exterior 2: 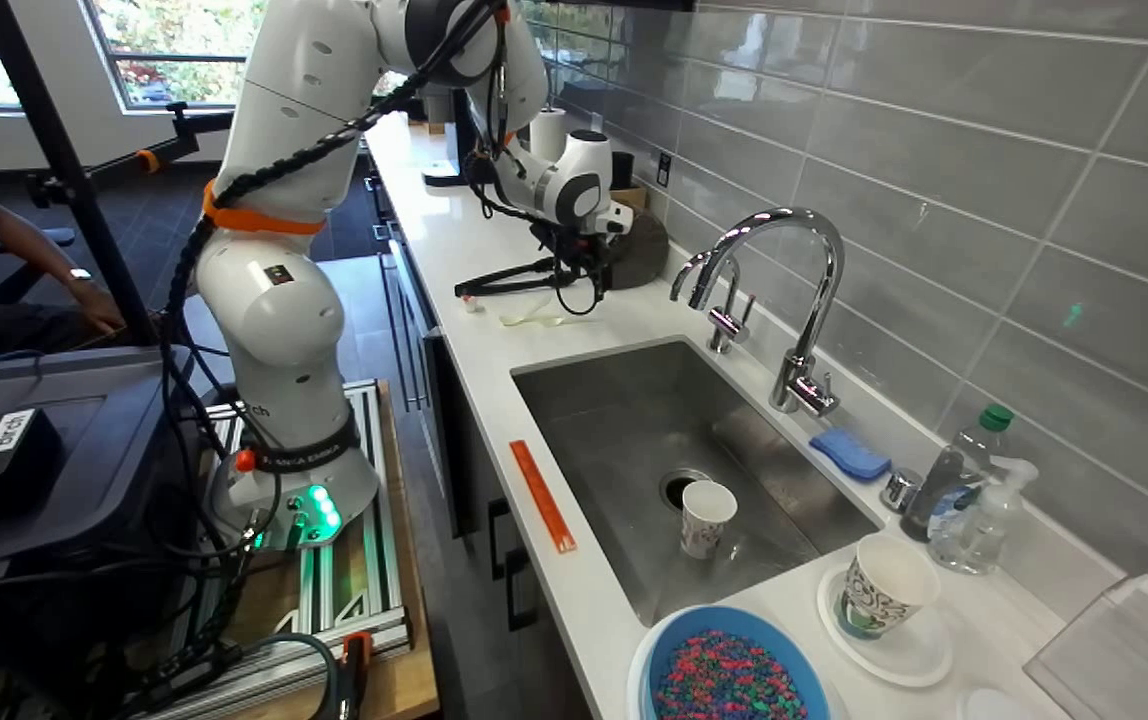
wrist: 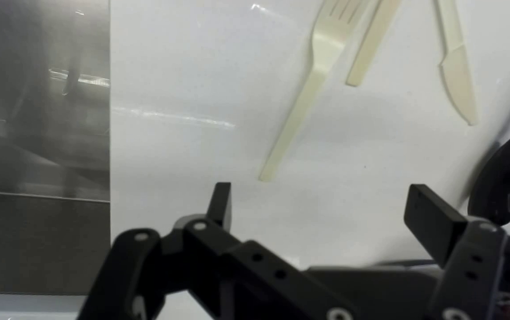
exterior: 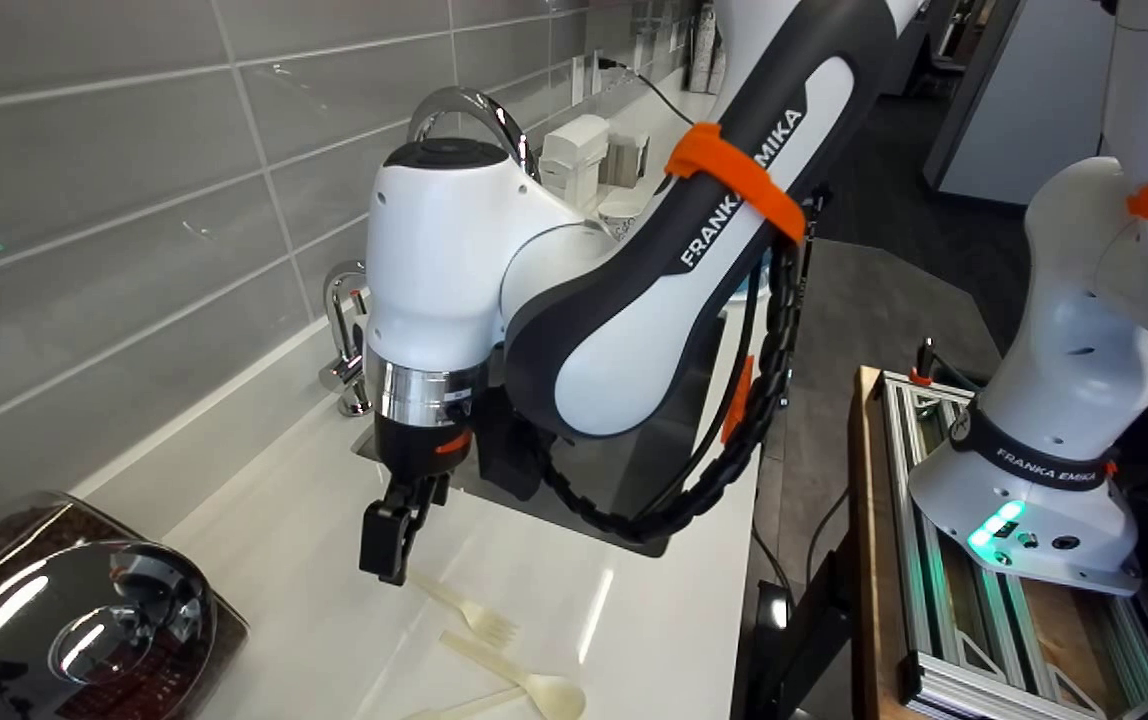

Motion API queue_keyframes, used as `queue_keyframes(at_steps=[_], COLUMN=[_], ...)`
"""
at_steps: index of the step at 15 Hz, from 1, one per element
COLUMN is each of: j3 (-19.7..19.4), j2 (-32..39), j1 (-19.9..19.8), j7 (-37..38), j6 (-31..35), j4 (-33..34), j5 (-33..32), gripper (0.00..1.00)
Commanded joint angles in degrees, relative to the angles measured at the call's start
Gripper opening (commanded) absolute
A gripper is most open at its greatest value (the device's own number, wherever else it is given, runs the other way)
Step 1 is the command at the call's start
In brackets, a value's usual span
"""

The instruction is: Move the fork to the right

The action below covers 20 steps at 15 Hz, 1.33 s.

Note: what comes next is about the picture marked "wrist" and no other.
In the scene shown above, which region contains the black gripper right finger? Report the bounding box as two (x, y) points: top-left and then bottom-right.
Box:
(403, 184), (510, 320)

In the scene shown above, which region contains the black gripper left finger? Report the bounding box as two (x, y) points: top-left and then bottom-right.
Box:
(76, 182), (353, 320)

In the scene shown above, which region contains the cream plastic spoon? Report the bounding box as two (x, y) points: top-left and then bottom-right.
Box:
(344, 0), (404, 89)

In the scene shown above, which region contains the cream plastic fork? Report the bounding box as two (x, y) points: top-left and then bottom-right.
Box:
(257, 0), (380, 185)

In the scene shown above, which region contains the cream plastic knife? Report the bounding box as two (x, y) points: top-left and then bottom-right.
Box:
(433, 0), (479, 129)

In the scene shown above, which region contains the stainless steel sink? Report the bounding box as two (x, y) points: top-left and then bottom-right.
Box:
(0, 0), (111, 297)

